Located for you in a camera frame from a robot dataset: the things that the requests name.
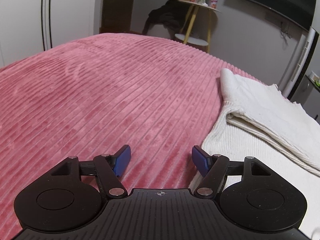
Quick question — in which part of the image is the grey bedside cabinet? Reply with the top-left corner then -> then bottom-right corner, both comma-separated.
291,76 -> 320,123

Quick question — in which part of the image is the yellow-legged side table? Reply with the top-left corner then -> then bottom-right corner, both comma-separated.
175,0 -> 220,54

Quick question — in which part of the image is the white tower fan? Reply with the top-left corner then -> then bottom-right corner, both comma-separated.
279,27 -> 319,100

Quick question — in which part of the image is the black garment on floor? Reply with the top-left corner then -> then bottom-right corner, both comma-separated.
142,0 -> 189,35

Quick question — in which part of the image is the white wardrobe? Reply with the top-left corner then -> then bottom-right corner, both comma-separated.
1,0 -> 103,67

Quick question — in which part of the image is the pink corduroy bedspread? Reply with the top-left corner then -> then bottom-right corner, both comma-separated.
0,31 -> 292,240

